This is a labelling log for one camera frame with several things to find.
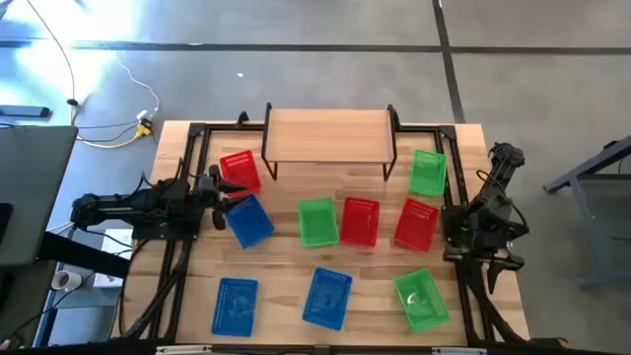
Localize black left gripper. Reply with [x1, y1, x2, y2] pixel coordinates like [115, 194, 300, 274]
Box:
[194, 172, 248, 232]

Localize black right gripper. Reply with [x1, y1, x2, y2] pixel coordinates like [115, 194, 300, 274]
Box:
[446, 244, 526, 296]

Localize blue plastic basket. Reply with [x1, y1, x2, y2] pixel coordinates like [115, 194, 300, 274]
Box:
[301, 266, 354, 332]
[210, 276, 260, 338]
[224, 192, 276, 249]

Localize red plastic basket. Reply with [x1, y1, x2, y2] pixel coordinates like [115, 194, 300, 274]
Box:
[392, 197, 441, 253]
[338, 196, 382, 249]
[218, 149, 263, 198]

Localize green plastic basket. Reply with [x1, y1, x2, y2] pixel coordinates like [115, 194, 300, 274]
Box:
[297, 196, 341, 249]
[408, 149, 449, 198]
[392, 267, 452, 334]

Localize white box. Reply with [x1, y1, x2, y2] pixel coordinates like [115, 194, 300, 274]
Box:
[92, 227, 136, 290]

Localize black desk beam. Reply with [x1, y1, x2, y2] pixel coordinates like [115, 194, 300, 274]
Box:
[37, 230, 132, 280]

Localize white cup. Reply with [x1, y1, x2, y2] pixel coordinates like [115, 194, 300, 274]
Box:
[50, 269, 84, 293]

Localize grey desk panel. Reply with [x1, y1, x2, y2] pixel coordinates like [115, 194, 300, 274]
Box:
[0, 124, 80, 268]

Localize dark flat bar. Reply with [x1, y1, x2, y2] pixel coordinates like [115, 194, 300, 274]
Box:
[0, 104, 52, 119]

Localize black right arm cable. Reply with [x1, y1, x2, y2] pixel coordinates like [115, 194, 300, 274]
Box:
[474, 169, 531, 236]

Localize white frame bracket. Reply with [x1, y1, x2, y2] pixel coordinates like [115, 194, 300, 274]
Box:
[155, 344, 213, 355]
[431, 346, 488, 355]

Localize wooden shelf with black frame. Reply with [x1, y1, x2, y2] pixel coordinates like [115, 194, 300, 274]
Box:
[260, 102, 401, 182]

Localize blue-grey metal table frame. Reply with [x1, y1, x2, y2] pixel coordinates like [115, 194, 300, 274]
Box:
[542, 133, 631, 290]

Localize white cable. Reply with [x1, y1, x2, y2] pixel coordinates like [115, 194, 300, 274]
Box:
[98, 38, 162, 119]

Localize black metal table frame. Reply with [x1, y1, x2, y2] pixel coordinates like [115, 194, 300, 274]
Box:
[112, 110, 568, 355]

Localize beige cable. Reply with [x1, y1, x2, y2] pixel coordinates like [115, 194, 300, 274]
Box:
[24, 0, 147, 150]

